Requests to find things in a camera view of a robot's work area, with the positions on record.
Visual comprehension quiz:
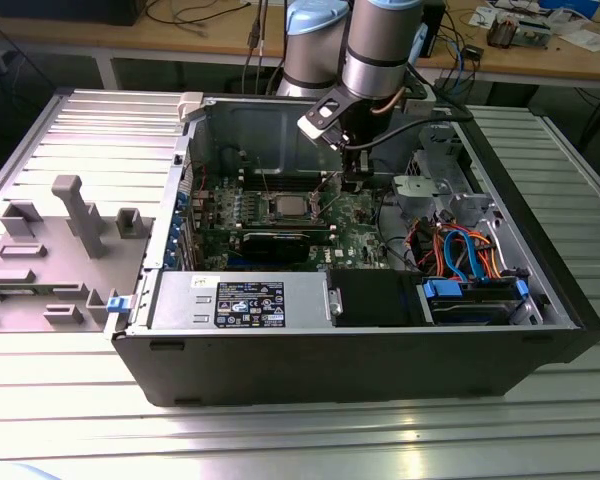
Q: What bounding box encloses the black PC case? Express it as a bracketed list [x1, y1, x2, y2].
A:
[110, 92, 600, 409]

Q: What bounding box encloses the red wire bundle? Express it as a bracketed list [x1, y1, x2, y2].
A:
[407, 219, 449, 269]

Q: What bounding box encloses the silver metal drive cage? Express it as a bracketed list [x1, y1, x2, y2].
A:
[389, 123, 504, 226]

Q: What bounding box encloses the metal finned heat sink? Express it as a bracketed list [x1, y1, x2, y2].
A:
[487, 14, 519, 49]

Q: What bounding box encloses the metal socket cover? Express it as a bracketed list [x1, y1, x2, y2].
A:
[305, 185, 334, 224]

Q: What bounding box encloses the circuit module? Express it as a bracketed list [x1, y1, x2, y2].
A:
[517, 17, 554, 49]

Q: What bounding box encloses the black camera cable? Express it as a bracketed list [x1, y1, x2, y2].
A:
[343, 107, 475, 151]

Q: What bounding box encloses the CPU socket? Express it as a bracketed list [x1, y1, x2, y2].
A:
[265, 190, 315, 222]

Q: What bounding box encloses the green motherboard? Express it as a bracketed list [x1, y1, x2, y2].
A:
[189, 169, 406, 274]

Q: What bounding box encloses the white camera with black bracket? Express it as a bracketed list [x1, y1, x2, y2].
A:
[297, 89, 351, 151]

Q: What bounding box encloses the blue card retainer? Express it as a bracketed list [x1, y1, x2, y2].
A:
[163, 177, 190, 271]

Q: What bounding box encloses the blue wire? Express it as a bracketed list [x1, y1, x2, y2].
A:
[442, 227, 486, 281]

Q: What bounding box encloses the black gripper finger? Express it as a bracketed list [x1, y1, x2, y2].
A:
[343, 148, 377, 195]

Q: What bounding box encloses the orange wire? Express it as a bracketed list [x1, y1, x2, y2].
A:
[467, 229, 506, 277]

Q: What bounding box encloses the silver CPU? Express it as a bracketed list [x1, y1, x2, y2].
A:
[274, 196, 310, 217]

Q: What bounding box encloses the black graphics card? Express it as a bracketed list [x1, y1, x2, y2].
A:
[239, 229, 312, 262]

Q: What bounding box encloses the gray case latch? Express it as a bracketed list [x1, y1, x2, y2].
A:
[177, 92, 217, 124]

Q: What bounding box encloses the gray parts rack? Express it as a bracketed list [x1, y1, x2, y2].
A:
[0, 174, 156, 334]

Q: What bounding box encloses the white paper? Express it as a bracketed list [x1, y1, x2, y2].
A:
[569, 27, 600, 51]

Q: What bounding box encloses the wooden desk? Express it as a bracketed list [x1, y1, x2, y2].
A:
[0, 0, 600, 91]

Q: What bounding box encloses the hard disk in blue carrier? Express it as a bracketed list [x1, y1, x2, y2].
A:
[417, 277, 529, 326]

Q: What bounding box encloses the silver power supply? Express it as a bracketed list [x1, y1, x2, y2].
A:
[147, 269, 331, 331]

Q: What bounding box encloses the large black box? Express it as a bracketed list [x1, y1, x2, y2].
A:
[0, 0, 141, 26]

